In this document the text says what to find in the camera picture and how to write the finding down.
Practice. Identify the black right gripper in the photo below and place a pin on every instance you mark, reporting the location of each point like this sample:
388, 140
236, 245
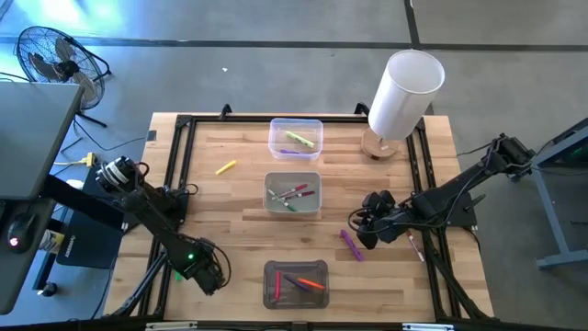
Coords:
383, 220

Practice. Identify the white plastic bin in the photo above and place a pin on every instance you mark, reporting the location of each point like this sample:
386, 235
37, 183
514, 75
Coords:
294, 177

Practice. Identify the clear plastic bin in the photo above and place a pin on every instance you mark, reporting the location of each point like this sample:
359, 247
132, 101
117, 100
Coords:
296, 131

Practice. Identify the black computer mouse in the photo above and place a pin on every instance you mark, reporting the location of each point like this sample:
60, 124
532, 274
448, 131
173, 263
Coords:
18, 232

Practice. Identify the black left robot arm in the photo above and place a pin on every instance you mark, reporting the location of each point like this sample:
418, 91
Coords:
156, 220

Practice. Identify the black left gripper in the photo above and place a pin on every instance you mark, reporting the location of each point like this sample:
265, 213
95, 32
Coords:
211, 278

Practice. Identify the black caster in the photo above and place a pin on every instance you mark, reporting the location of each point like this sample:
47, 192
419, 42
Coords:
47, 289

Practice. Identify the black desk beam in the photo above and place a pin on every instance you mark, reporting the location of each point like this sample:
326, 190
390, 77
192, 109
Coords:
69, 195

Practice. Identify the black computer tower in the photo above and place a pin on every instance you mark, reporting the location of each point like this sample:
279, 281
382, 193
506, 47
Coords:
82, 248

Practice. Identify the orange highlighter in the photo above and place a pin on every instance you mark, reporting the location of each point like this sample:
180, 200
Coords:
311, 283

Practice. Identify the smoky dark plastic bin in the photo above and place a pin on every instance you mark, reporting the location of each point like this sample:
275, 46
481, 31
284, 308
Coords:
296, 303

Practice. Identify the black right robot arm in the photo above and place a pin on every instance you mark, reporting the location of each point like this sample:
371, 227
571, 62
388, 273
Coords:
459, 188

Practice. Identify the yellow label can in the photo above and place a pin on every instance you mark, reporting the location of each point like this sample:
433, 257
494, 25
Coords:
53, 240

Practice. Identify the grey metal table frame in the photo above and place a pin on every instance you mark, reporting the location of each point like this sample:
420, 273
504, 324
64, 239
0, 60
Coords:
549, 211

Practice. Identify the red thin marker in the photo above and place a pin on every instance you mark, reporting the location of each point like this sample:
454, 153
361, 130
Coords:
296, 188

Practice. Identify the silver bracket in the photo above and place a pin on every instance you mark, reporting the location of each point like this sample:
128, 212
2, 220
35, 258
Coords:
171, 326
427, 327

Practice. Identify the black aluminium table frame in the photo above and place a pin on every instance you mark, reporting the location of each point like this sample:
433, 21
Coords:
298, 118

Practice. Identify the yellow power plug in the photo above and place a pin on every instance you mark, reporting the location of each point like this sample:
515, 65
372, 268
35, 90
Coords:
89, 159

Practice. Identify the brown thin marker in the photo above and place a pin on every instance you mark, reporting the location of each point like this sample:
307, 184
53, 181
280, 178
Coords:
414, 246

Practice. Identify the yellow highlighter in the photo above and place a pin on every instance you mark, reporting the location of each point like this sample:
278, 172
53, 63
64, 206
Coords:
225, 167

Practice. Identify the white lamp with wooden base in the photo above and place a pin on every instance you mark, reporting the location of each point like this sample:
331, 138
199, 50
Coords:
404, 92

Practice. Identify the black floor fan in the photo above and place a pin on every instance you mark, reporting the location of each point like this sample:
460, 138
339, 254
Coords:
59, 69

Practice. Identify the grey desk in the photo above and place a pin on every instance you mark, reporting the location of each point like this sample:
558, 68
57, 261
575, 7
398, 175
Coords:
32, 138

